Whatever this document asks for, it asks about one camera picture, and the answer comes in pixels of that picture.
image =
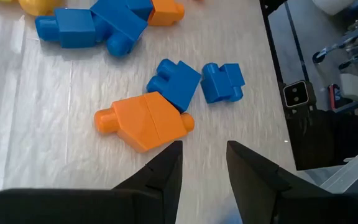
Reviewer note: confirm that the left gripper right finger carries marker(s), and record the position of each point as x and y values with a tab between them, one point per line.
291	208

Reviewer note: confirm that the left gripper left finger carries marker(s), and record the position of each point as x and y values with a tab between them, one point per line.
104	208

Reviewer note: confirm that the orange toy block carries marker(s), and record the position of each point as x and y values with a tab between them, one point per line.
166	12
145	121

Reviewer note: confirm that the blue toy block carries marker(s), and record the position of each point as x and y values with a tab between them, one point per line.
70	28
120	25
174	84
222	82

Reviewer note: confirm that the clear plastic bin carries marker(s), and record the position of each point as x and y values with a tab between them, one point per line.
353	174

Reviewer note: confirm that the translucent white table sheet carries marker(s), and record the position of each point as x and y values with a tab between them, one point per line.
42	124

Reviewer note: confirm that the red and black object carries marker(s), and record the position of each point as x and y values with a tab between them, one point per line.
334	96

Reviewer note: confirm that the office chair caster base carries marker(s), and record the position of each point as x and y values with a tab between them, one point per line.
353	43

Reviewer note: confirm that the white rounded object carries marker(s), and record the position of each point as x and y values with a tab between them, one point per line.
331	4

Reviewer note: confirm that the yellow toy block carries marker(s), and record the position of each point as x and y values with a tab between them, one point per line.
39	4

